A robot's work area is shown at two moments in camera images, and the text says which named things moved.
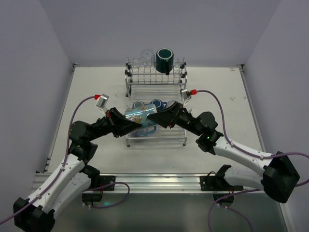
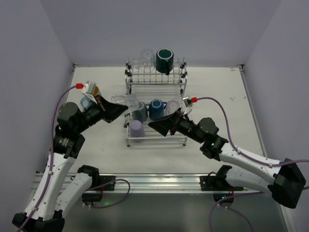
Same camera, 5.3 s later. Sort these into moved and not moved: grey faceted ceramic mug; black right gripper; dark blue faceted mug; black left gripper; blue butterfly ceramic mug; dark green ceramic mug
Moved: black left gripper; black right gripper; blue butterfly ceramic mug; grey faceted ceramic mug
Not moved: dark green ceramic mug; dark blue faceted mug
